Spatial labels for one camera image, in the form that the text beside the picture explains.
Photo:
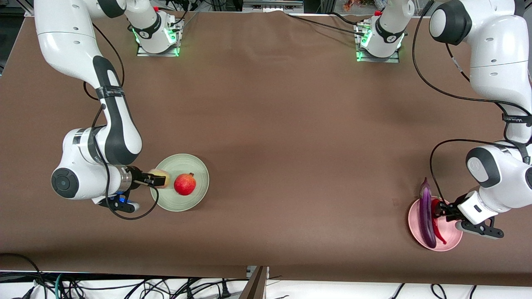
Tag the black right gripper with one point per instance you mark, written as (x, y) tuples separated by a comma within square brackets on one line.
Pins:
[(137, 176)]

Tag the black power plug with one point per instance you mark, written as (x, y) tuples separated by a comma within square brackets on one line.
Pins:
[(224, 290)]

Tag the silver aluminium corner profile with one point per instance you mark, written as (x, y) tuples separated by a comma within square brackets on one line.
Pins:
[(30, 9)]

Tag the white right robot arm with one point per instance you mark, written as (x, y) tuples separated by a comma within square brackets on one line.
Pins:
[(75, 41)]

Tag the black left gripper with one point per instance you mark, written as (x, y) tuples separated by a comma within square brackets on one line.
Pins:
[(450, 211)]

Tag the red pomegranate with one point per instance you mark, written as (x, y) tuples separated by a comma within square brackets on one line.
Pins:
[(185, 185)]

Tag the red chili pepper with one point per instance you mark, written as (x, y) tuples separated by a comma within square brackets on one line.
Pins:
[(435, 226)]

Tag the pink round plate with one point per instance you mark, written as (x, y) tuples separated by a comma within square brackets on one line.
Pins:
[(413, 222)]

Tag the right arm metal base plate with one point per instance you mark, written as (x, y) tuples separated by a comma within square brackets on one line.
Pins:
[(145, 53)]

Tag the orange background items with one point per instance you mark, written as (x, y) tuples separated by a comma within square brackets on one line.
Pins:
[(353, 5)]

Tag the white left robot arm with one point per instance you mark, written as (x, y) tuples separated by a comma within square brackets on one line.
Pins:
[(494, 54)]

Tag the brown table cover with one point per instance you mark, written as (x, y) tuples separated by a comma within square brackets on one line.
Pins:
[(291, 124)]

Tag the long purple eggplant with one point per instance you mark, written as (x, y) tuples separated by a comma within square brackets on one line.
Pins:
[(427, 220)]

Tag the pink yellow peach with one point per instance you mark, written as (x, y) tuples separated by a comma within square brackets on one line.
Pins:
[(160, 171)]

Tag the silver metal frame bar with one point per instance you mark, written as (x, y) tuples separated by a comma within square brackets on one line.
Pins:
[(270, 6)]

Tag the pale green round plate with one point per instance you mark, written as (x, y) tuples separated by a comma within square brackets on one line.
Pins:
[(183, 203)]

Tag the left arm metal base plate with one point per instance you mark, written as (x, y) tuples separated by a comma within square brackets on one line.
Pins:
[(374, 60)]

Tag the dark metal post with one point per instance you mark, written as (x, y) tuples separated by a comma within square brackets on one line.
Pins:
[(255, 286)]

